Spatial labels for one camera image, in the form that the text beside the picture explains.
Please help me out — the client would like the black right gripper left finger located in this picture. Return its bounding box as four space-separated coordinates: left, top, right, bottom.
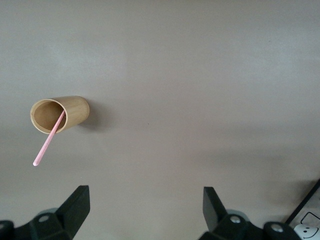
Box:
0 185 91 240

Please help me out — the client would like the white cup with smiley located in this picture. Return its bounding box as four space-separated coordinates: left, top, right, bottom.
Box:
292 223 320 240

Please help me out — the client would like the pink straw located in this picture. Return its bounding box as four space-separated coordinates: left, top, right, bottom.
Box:
32 110 66 167

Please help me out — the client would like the bamboo cup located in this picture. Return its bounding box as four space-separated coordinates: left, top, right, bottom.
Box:
30 95 91 135

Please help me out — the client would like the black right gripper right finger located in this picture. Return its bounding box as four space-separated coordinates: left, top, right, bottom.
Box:
198 186 301 240

